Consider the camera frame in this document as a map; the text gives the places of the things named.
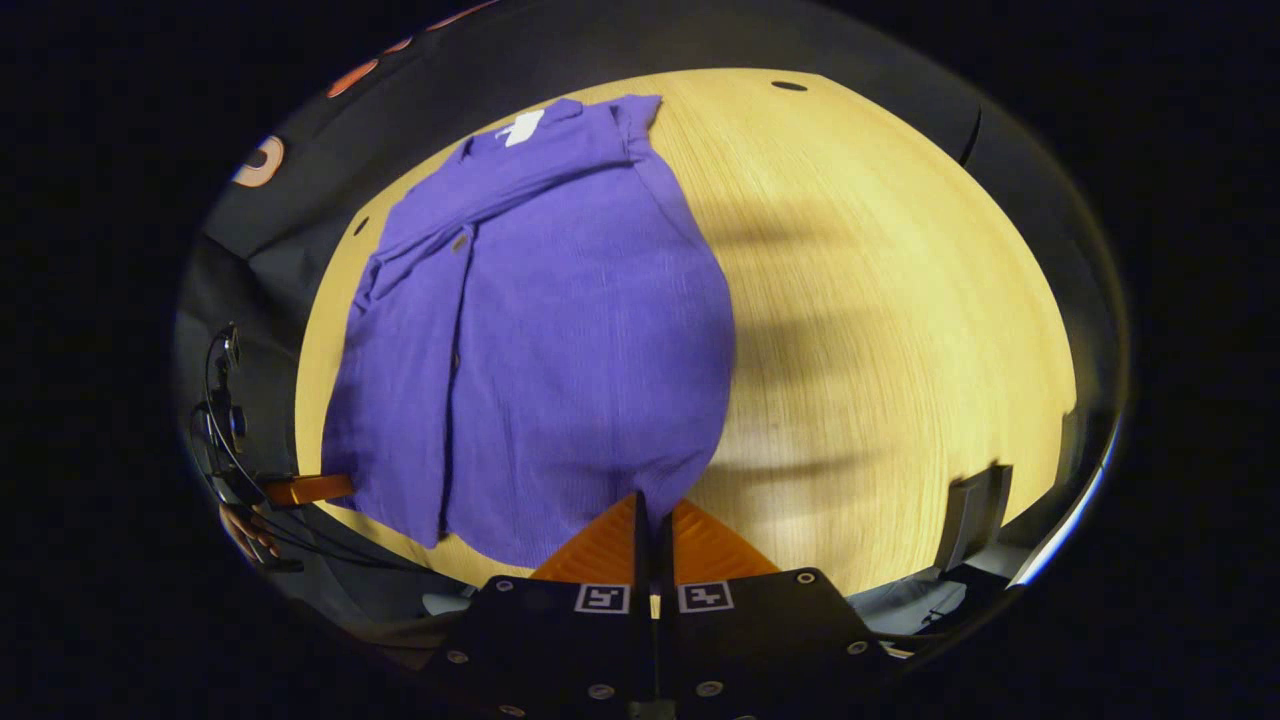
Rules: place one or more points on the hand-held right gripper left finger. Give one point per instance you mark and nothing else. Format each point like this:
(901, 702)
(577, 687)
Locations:
(590, 650)

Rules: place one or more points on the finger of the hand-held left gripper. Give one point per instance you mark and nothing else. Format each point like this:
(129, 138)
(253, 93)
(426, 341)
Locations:
(310, 489)

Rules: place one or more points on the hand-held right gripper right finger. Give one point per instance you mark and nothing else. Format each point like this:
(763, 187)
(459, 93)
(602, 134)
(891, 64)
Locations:
(730, 650)

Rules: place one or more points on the purple button shirt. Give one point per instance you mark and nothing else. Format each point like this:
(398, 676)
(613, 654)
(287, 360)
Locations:
(560, 350)

